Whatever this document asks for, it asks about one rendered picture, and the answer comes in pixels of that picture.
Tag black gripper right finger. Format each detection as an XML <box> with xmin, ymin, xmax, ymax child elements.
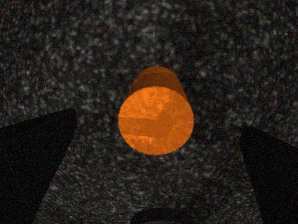
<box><xmin>239</xmin><ymin>125</ymin><xmax>298</xmax><ymax>224</ymax></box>

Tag orange knob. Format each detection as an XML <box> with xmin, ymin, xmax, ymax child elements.
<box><xmin>118</xmin><ymin>65</ymin><xmax>194</xmax><ymax>156</ymax></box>

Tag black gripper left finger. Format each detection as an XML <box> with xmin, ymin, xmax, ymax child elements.
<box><xmin>0</xmin><ymin>109</ymin><xmax>77</xmax><ymax>224</ymax></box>

